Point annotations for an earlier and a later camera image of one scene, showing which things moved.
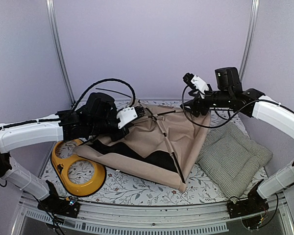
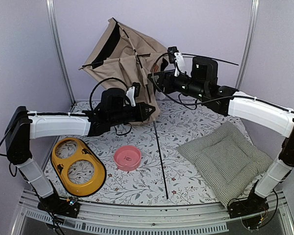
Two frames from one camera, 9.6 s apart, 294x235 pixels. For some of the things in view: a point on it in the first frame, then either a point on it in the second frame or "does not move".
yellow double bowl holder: [61, 166] does not move
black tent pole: [170, 111] → [179, 54]
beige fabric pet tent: [163, 143] → [122, 53]
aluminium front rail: [156, 218] does not move
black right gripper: [194, 104] → [165, 76]
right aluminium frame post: [255, 14] does not move
